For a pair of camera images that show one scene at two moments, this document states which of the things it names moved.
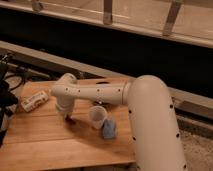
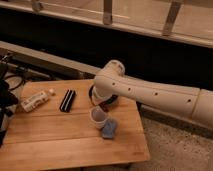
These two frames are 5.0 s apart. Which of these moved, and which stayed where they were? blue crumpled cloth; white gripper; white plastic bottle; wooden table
Moved: white gripper
Stayed: white plastic bottle; wooden table; blue crumpled cloth
